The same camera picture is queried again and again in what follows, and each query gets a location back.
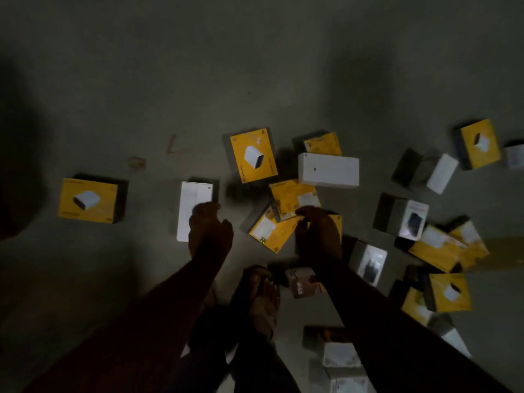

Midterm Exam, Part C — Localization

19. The person's right hand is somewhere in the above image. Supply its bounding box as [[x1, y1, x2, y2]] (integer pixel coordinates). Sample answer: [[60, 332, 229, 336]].
[[294, 206, 344, 271]]

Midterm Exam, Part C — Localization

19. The person's left hand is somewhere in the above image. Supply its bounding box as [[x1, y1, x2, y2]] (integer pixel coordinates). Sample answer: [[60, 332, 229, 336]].
[[188, 201, 235, 267]]

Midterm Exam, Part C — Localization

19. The person's right forearm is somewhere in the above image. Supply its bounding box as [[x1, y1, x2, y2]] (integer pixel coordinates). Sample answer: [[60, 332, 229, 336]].
[[313, 260, 514, 393]]

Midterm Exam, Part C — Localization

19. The person's left forearm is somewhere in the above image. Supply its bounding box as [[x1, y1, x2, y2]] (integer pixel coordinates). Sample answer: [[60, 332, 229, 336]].
[[22, 251, 230, 393]]

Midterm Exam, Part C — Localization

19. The scatter of white product boxes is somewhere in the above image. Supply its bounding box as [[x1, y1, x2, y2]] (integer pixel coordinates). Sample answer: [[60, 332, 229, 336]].
[[175, 142, 524, 393]]

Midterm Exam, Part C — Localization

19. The dark sandal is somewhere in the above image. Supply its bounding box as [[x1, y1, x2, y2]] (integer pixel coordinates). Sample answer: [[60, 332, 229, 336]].
[[229, 264, 283, 342]]

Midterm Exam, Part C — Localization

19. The person's foot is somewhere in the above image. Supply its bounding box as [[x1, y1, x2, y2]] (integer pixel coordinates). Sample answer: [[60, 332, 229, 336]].
[[242, 267, 282, 338]]

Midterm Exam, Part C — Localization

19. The scatter of yellow product boxes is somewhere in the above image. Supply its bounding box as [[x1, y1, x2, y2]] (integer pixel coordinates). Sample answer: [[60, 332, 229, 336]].
[[57, 118, 502, 329]]

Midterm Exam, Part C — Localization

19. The person's leg in dark trousers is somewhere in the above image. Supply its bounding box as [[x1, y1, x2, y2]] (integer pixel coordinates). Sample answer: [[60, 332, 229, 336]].
[[170, 307, 301, 393]]

